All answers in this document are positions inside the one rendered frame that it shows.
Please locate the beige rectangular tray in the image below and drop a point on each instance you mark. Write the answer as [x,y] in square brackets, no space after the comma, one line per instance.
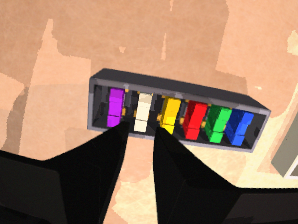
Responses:
[286,158]

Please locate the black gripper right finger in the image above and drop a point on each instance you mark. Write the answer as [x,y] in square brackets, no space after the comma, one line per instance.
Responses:
[189,192]

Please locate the purple fuse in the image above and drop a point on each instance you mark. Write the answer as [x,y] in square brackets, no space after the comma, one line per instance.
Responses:
[115,106]

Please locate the yellow fuse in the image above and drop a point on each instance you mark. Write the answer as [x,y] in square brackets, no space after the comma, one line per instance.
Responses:
[169,112]

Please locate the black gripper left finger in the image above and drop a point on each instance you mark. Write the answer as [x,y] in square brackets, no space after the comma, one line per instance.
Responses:
[74,187]

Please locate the dark grey fuse block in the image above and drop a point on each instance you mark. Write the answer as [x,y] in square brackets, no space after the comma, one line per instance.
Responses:
[208,117]

